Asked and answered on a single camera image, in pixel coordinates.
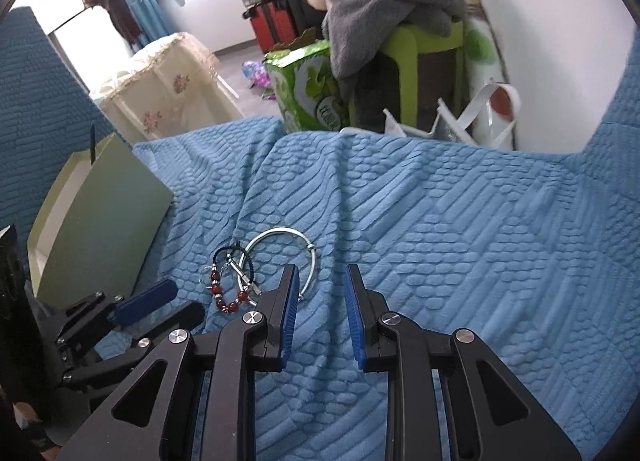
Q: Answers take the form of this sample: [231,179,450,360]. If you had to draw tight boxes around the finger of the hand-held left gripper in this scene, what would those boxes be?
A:
[55,280,178,343]
[59,301,206,390]

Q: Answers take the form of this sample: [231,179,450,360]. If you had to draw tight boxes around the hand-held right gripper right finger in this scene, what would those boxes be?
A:
[345,263,583,461]

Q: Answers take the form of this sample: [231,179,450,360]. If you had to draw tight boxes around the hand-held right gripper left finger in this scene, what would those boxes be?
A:
[55,263,301,461]

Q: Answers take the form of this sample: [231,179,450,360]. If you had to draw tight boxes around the red beaded bracelet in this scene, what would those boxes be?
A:
[204,263,251,314]

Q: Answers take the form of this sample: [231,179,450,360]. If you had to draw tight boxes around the black cord bracelet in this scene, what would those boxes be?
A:
[212,243,261,294]

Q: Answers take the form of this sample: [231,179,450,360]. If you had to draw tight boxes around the silver bangle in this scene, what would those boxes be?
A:
[245,227,319,307]

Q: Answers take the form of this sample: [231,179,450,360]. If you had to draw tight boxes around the green cardboard box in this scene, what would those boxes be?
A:
[25,134,176,309]

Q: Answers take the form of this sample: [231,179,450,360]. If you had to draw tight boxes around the blue textured sofa cover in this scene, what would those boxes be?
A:
[0,6,640,461]

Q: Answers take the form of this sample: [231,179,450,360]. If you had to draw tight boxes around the lace covered table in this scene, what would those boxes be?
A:
[90,32,246,142]

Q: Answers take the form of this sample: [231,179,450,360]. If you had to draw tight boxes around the white tote bag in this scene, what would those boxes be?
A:
[340,84,521,149]

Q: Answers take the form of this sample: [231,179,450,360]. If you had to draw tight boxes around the green printed carton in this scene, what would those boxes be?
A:
[263,40,353,134]

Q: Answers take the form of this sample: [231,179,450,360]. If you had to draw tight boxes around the colourful cloth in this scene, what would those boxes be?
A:
[241,60,278,99]

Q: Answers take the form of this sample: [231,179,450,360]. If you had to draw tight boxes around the green plastic stool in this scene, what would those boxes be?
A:
[347,21,471,134]

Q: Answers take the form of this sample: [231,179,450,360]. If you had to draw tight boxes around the white cabinet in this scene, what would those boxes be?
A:
[47,6,96,62]

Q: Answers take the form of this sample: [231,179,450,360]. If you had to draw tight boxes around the blue curtain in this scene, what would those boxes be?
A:
[120,0,173,42]

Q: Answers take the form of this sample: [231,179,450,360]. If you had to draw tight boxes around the red suitcase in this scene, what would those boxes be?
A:
[243,0,301,53]

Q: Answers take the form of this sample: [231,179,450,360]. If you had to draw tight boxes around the floral rolled mat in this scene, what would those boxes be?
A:
[440,0,523,149]

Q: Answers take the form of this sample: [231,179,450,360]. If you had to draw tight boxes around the black suitcase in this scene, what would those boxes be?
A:
[276,0,328,34]

